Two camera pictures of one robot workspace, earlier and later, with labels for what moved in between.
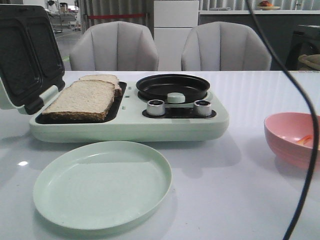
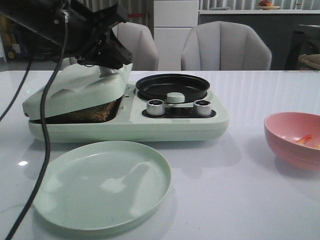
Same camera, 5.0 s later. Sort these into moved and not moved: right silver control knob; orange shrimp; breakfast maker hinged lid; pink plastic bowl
Moved: breakfast maker hinged lid
Not moved: orange shrimp; right silver control knob; pink plastic bowl
